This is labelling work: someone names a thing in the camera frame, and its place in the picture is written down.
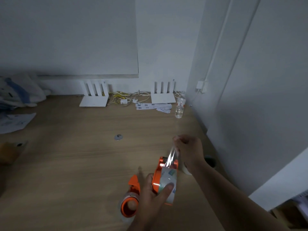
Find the person's right fingers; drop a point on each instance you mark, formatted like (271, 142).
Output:
(181, 141)

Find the grey round disc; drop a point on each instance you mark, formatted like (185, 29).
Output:
(118, 137)

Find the white power adapter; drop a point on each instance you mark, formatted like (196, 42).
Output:
(124, 101)

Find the person's right forearm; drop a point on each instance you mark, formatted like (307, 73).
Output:
(223, 197)

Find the person's right hand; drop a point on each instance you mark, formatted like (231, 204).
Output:
(191, 151)

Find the brown cardboard box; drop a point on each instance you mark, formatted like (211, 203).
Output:
(10, 152)

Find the white wall socket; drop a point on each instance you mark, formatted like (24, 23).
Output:
(201, 86)

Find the orange tape dispenser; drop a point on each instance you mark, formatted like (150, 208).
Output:
(156, 175)
(133, 187)

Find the white plug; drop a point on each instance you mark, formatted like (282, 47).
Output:
(135, 100)

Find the person's left hand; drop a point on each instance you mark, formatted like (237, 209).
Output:
(146, 204)

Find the white printed paper slips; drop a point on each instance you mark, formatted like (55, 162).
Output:
(152, 107)

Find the person's left thumb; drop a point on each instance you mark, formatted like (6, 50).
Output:
(166, 191)

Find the white and blue cloth bag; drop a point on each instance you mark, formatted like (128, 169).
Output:
(21, 91)

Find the clear plastic water bottle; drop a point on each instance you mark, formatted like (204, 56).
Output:
(179, 109)

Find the clear packing tape roll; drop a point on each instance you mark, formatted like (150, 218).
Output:
(168, 178)
(121, 215)

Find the person's left forearm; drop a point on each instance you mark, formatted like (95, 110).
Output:
(138, 226)

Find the white router with antennas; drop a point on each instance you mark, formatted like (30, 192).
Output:
(93, 99)
(163, 97)

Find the white printed paper sheet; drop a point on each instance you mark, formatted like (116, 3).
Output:
(14, 122)

